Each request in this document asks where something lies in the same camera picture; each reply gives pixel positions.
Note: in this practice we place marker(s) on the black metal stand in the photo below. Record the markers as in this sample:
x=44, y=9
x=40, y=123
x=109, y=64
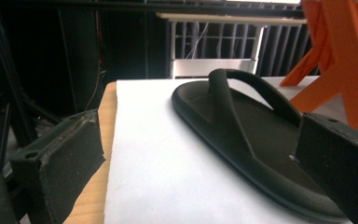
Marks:
x=0, y=137

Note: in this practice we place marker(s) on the white background table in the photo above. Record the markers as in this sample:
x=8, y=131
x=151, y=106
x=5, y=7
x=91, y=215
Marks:
x=211, y=67

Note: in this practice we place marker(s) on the white table mat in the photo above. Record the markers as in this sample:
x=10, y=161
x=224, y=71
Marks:
x=152, y=140

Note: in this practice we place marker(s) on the black flip-flop sandal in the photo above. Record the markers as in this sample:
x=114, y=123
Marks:
x=230, y=124

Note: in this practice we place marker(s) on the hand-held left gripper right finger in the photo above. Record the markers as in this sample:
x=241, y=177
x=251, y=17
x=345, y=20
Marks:
x=338, y=161

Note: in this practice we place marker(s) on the orange shoe rack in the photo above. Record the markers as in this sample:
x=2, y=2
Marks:
x=351, y=68

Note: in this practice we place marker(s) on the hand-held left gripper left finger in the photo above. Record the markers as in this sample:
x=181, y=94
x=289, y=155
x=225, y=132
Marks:
x=65, y=155

